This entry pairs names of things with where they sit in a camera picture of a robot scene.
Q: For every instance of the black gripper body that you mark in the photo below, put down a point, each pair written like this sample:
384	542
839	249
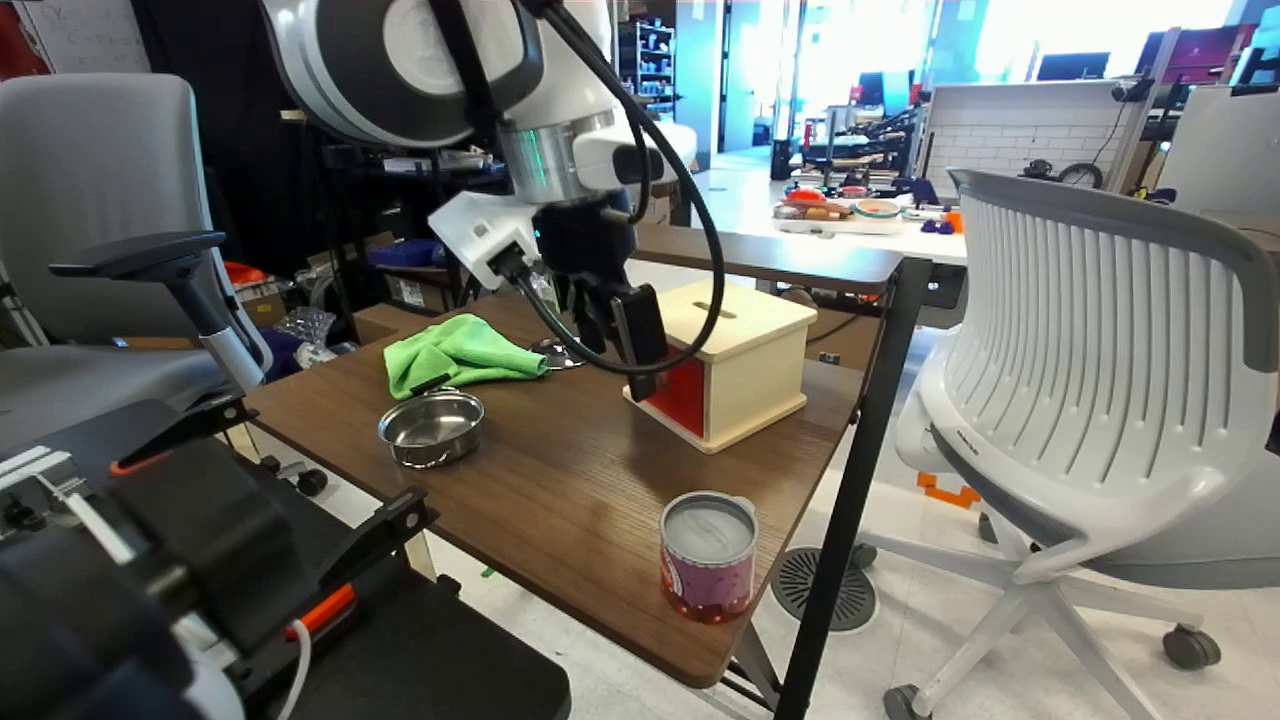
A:
586	249

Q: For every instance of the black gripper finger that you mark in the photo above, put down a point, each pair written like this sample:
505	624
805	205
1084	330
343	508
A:
593	326
645	342

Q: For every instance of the red front wooden drawer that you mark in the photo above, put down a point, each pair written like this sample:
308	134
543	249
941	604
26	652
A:
681	399

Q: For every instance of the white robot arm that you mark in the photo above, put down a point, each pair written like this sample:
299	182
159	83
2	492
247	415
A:
534	83

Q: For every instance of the cream wooden drawer box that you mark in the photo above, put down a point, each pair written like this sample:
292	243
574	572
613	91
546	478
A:
755	359

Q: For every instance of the green cloth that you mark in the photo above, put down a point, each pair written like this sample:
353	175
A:
462	348

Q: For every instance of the red labelled tin can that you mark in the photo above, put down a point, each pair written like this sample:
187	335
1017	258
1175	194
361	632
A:
711	552

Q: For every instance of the small metal bowl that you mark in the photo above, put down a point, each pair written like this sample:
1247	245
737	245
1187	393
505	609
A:
434	428

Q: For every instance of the black shelving rack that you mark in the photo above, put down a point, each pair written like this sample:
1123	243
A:
377	202

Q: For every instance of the white mesh office chair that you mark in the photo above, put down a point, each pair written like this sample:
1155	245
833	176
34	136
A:
1109	393

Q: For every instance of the grey office chair left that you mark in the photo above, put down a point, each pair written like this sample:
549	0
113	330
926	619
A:
111	249

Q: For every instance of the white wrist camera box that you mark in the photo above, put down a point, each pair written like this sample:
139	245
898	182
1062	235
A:
491	235

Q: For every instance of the black table leg frame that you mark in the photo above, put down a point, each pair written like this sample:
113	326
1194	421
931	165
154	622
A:
874	411

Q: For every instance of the black clamp mount foreground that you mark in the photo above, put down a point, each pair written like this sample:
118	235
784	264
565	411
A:
154	572

